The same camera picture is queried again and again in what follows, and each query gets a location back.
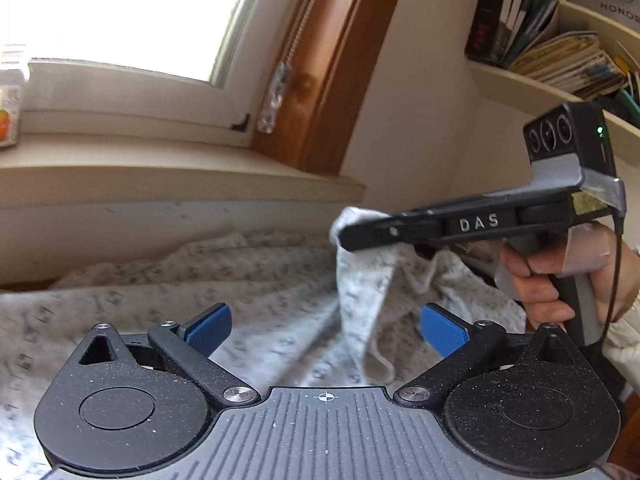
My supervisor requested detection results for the cream wall shelf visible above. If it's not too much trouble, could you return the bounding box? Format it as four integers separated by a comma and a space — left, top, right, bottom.
467, 0, 640, 166

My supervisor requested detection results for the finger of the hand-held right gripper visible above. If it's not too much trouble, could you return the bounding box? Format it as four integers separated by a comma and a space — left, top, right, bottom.
337, 207, 446, 255

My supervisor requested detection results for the white bottle orange label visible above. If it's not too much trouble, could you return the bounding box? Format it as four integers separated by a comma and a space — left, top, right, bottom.
0, 44, 26, 149

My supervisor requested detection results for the row of books and magazines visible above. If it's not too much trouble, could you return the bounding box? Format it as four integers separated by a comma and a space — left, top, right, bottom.
467, 0, 640, 126

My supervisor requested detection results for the white checker-print garment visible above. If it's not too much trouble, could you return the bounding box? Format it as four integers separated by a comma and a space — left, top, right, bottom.
0, 205, 527, 480

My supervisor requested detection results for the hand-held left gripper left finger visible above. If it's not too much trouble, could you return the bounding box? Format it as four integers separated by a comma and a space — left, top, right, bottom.
77, 303, 262, 407

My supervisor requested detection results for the cream stone window sill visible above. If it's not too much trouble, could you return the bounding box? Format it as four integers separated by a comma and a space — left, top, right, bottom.
0, 132, 367, 211

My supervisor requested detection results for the white framed window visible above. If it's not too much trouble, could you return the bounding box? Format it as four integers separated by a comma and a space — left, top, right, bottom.
0, 0, 281, 134

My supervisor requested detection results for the person's right hand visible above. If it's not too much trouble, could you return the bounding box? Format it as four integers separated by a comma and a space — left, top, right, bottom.
500, 222, 640, 331

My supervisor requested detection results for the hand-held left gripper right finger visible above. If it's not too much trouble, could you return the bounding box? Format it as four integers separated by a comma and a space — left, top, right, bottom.
393, 303, 583, 408

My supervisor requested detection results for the wooden window frame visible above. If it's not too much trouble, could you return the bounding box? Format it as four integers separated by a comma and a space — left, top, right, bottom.
252, 0, 413, 177

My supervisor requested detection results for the white blind cord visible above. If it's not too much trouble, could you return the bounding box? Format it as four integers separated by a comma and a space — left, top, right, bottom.
285, 0, 331, 68

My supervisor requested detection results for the person's right forearm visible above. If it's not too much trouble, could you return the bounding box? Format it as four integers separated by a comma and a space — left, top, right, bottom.
602, 292, 640, 406

